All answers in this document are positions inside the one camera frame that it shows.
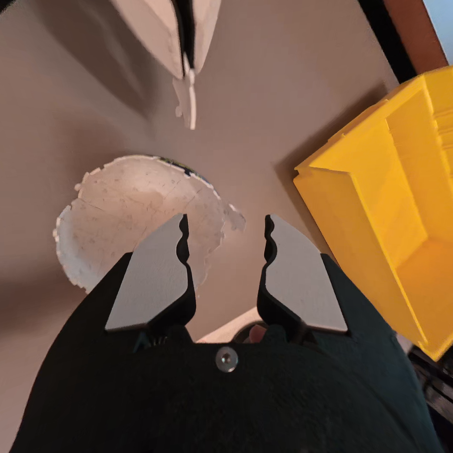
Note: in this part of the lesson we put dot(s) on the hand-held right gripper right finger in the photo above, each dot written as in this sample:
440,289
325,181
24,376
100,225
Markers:
300,279

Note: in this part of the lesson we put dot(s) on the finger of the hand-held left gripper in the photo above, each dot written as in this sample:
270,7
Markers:
152,24
205,28

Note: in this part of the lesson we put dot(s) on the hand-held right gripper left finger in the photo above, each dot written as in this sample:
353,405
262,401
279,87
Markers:
152,276

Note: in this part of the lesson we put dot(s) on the partly built puzzle ball shell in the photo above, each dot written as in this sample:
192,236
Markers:
124,212

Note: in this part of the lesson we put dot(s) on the jigsaw puzzle piece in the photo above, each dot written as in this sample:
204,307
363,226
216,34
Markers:
184,95

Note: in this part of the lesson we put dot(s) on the yellow plastic bin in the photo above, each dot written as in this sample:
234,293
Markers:
389,177

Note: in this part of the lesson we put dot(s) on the grey desk with wooden edge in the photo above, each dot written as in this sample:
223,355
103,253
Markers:
421,32

